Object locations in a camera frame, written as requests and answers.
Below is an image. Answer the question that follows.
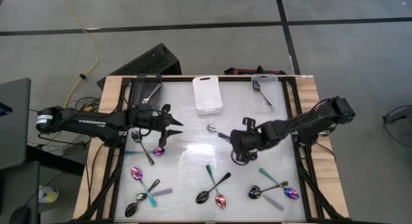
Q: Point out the yellow floor cable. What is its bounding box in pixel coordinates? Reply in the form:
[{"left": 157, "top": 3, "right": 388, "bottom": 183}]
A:
[{"left": 57, "top": 0, "right": 101, "bottom": 109}]

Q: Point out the dark grey desk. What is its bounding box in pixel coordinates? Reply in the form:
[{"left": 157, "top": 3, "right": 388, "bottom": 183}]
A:
[{"left": 0, "top": 161, "right": 41, "bottom": 224}]

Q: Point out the red black tool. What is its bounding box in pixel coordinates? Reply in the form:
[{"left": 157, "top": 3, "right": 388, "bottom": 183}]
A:
[{"left": 224, "top": 65, "right": 286, "bottom": 76}]

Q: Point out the white plastic bin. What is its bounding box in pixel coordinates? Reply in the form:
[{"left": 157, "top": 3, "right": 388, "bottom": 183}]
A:
[{"left": 192, "top": 75, "right": 223, "bottom": 116}]

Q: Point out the black perforated crate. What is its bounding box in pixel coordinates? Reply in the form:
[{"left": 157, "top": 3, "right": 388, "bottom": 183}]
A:
[{"left": 96, "top": 42, "right": 182, "bottom": 90}]

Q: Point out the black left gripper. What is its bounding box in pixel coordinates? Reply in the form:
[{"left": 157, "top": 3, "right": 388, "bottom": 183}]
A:
[{"left": 130, "top": 103, "right": 184, "bottom": 147}]

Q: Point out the black computer mouse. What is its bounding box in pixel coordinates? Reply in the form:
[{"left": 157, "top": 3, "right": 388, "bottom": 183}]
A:
[{"left": 8, "top": 206, "right": 32, "bottom": 224}]

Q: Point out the white yellow roll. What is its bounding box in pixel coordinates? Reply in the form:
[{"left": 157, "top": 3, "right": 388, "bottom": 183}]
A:
[{"left": 38, "top": 185, "right": 60, "bottom": 204}]

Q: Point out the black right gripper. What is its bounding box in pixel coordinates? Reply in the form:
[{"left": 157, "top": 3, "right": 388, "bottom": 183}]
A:
[{"left": 229, "top": 117, "right": 272, "bottom": 164}]

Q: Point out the grey laptop lid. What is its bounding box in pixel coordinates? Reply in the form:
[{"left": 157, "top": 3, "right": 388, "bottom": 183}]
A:
[{"left": 0, "top": 78, "right": 32, "bottom": 171}]

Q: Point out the iridescent rainbow spoon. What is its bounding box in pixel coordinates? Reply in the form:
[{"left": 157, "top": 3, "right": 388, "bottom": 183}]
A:
[
  {"left": 258, "top": 167, "right": 300, "bottom": 200},
  {"left": 205, "top": 165, "right": 227, "bottom": 209},
  {"left": 130, "top": 167, "right": 158, "bottom": 208},
  {"left": 124, "top": 147, "right": 166, "bottom": 157}
]

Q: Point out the blue black object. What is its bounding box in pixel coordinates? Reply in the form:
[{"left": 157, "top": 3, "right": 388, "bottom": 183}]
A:
[{"left": 0, "top": 103, "right": 14, "bottom": 118}]

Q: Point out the clear plastic bin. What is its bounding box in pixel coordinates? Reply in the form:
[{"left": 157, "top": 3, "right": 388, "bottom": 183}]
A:
[{"left": 250, "top": 73, "right": 280, "bottom": 111}]

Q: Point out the shiny silver spoon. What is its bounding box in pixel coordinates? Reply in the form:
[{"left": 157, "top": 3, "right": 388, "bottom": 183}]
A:
[{"left": 195, "top": 172, "right": 232, "bottom": 205}]

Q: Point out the grey plastic bin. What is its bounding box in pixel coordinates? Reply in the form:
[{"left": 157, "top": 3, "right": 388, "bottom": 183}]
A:
[{"left": 131, "top": 73, "right": 164, "bottom": 108}]

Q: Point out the black base beam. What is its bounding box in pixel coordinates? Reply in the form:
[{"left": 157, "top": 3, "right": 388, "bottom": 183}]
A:
[{"left": 27, "top": 145, "right": 86, "bottom": 177}]

